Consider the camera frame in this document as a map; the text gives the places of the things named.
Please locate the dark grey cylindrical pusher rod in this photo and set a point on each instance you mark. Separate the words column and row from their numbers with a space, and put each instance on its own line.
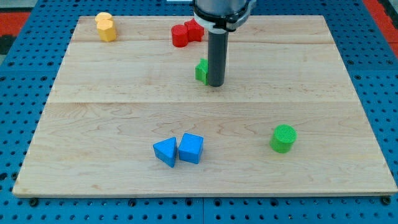
column 217, row 52

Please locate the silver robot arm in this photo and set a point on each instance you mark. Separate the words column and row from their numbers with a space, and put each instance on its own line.
column 219, row 18

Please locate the red star block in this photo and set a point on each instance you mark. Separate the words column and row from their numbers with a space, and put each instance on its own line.
column 195, row 31

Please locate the green star block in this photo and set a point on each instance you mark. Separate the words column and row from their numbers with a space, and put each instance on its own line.
column 201, row 71

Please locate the red cylinder block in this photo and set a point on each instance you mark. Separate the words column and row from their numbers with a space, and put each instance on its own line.
column 179, row 35

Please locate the yellow hexagon block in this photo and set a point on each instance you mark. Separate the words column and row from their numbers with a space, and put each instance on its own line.
column 106, row 30

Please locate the blue cube block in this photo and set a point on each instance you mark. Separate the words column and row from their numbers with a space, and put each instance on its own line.
column 190, row 148

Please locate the light wooden board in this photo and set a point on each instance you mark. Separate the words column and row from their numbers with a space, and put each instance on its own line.
column 111, row 102

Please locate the green cylinder block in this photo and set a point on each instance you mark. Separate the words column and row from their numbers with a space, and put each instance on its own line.
column 283, row 138

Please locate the blue triangle block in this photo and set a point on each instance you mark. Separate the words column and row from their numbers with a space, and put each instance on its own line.
column 166, row 151

